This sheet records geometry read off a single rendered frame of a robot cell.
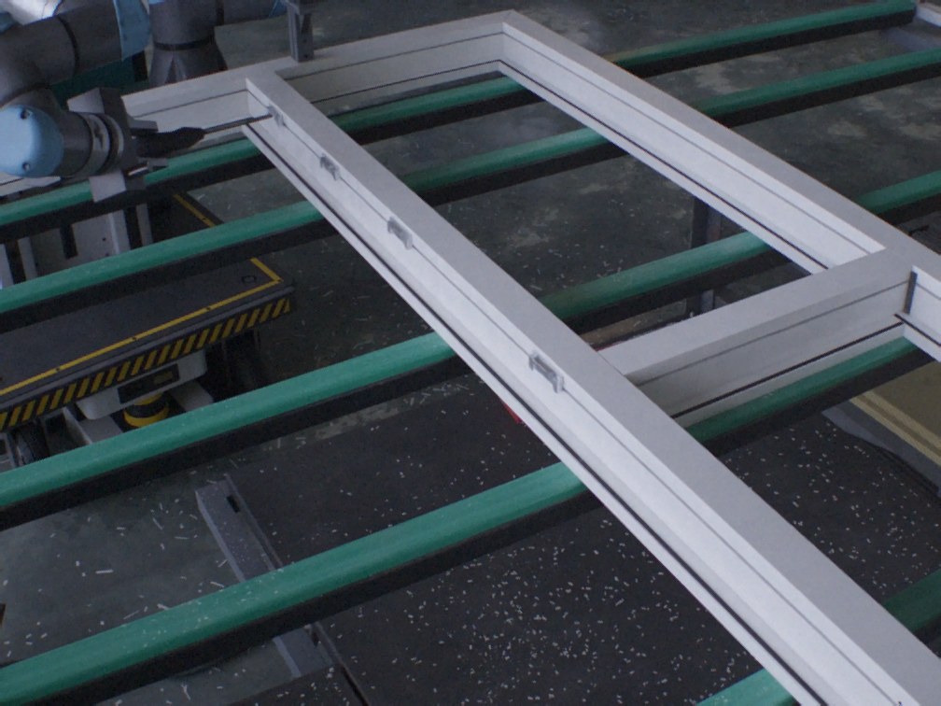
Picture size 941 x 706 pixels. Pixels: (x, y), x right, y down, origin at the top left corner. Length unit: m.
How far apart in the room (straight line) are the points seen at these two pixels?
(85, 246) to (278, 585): 1.65
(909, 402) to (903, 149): 2.33
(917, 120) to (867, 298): 2.87
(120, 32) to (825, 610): 0.97
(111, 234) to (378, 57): 0.94
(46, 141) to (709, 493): 0.76
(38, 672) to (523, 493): 0.43
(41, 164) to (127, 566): 1.15
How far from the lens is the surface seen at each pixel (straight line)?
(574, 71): 1.74
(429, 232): 1.28
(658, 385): 1.11
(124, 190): 1.44
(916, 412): 1.59
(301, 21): 1.73
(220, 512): 1.52
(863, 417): 1.63
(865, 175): 3.67
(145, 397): 2.35
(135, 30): 1.42
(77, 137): 1.35
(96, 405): 2.31
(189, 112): 1.72
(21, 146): 1.30
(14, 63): 1.35
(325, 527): 1.44
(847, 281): 1.24
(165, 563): 2.29
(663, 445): 1.00
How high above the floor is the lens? 1.56
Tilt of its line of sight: 34 degrees down
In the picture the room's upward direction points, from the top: 1 degrees counter-clockwise
